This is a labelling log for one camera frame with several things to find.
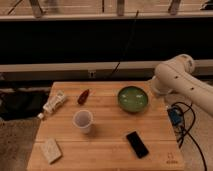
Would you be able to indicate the blue power adapter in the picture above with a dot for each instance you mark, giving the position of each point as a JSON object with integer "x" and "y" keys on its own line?
{"x": 174, "y": 116}

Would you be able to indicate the white toothpaste tube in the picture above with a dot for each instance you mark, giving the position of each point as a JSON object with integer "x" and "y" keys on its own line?
{"x": 52, "y": 105}

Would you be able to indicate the beige sponge block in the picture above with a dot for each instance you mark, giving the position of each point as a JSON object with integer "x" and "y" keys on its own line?
{"x": 51, "y": 150}

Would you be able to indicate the red pepper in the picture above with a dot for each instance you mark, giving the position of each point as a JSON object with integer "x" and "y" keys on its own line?
{"x": 83, "y": 97}

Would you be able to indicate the green bowl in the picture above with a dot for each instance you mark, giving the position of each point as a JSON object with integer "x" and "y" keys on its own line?
{"x": 132, "y": 99}

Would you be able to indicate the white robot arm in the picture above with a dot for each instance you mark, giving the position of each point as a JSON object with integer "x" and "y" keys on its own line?
{"x": 175, "y": 75}

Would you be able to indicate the black smartphone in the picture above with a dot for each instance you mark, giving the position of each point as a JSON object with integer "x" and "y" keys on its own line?
{"x": 137, "y": 144}

